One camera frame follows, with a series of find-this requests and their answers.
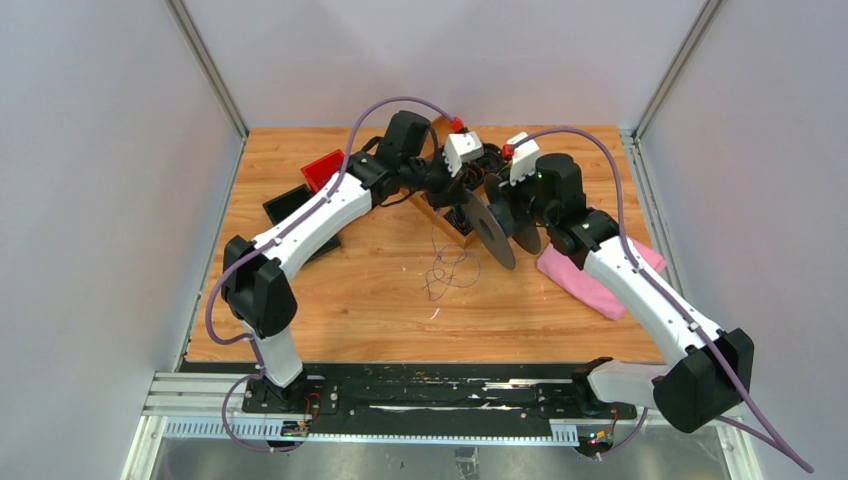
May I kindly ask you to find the wooden compartment tray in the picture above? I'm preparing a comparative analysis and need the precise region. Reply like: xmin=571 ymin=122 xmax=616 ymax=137
xmin=409 ymin=116 xmax=479 ymax=247

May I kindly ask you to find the pink cloth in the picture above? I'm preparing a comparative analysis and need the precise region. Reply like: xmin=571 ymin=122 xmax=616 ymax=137
xmin=536 ymin=237 xmax=667 ymax=321

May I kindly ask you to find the aluminium frame rail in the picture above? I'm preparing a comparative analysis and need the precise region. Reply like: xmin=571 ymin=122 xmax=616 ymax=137
xmin=164 ymin=0 xmax=249 ymax=142

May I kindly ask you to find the black plastic bin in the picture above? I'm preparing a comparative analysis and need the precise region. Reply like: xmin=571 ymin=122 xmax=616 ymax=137
xmin=262 ymin=184 xmax=342 ymax=262

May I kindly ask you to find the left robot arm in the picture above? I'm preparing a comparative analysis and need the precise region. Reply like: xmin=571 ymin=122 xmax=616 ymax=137
xmin=216 ymin=110 xmax=484 ymax=413

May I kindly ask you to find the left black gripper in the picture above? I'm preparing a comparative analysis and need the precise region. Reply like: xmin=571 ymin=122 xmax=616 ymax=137
xmin=401 ymin=146 xmax=470 ymax=212

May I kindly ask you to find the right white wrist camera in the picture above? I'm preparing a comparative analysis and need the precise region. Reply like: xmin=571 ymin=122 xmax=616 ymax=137
xmin=507 ymin=132 xmax=541 ymax=185

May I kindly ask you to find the red plastic bin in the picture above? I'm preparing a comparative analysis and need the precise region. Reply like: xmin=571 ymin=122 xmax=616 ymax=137
xmin=300 ymin=149 xmax=344 ymax=193

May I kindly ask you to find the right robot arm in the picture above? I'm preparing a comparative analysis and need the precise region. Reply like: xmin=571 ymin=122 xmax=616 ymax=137
xmin=485 ymin=153 xmax=754 ymax=433

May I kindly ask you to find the rolled green floral tie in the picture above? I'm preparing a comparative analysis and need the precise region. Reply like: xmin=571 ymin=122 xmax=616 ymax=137
xmin=445 ymin=205 xmax=473 ymax=236

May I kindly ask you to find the rolled black tie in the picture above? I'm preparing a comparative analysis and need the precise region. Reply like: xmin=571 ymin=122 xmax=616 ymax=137
xmin=478 ymin=143 xmax=508 ymax=174

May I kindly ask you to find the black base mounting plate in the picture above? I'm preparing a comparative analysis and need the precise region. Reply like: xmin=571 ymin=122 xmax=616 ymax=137
xmin=240 ymin=362 xmax=637 ymax=438

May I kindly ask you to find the black cable spool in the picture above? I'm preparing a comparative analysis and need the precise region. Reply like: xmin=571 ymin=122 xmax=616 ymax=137
xmin=462 ymin=174 xmax=542 ymax=270

